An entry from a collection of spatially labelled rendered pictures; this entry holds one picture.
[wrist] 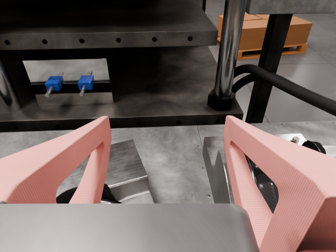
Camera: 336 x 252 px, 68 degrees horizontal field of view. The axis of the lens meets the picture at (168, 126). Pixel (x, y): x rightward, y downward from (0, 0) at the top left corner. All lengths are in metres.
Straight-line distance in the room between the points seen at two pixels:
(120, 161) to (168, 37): 0.47
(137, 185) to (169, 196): 0.12
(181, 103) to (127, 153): 0.44
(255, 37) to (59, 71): 2.87
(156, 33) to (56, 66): 0.35
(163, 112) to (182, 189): 0.35
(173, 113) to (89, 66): 0.32
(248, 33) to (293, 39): 0.70
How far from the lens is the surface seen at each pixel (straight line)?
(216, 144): 0.64
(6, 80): 0.98
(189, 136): 0.75
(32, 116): 0.98
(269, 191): 0.49
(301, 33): 3.89
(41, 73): 0.95
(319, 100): 0.84
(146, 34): 0.84
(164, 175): 0.63
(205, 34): 0.86
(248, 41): 3.46
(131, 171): 0.50
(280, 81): 0.84
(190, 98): 0.96
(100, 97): 0.94
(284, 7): 0.98
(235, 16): 0.79
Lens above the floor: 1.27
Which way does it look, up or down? 37 degrees down
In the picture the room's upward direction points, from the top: straight up
